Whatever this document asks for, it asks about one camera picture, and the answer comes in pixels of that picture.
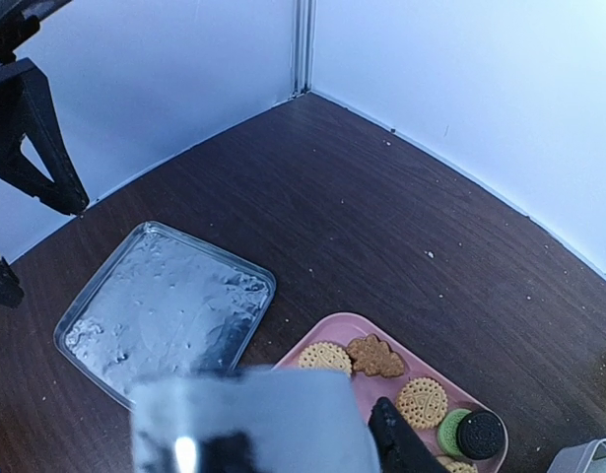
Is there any round dotted biscuit far left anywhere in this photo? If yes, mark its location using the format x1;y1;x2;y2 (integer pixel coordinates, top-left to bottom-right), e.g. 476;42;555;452
395;377;448;430

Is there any green sandwich cookie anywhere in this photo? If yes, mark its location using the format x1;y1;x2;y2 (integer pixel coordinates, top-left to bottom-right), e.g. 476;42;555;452
437;408;471;456

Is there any pink plastic tray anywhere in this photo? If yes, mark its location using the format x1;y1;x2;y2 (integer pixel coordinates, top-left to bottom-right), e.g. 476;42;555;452
271;311;509;473

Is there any lilac divided storage box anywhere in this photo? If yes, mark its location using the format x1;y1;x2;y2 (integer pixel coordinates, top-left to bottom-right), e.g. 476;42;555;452
547;439;606;473

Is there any clear plastic box lid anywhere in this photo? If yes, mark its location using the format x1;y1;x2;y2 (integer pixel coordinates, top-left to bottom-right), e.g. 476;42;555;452
53;221;277;408

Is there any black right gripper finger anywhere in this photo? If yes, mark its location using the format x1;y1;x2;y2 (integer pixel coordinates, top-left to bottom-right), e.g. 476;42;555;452
368;397;446;473

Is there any black sandwich cookie far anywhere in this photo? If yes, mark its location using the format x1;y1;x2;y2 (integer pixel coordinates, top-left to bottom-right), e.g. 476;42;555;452
456;410;505;460

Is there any brown flower cookie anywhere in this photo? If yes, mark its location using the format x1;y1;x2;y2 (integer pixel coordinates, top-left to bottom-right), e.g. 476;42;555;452
346;334;406;378

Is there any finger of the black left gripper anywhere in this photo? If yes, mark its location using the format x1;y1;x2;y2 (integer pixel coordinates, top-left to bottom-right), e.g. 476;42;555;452
0;58;90;215

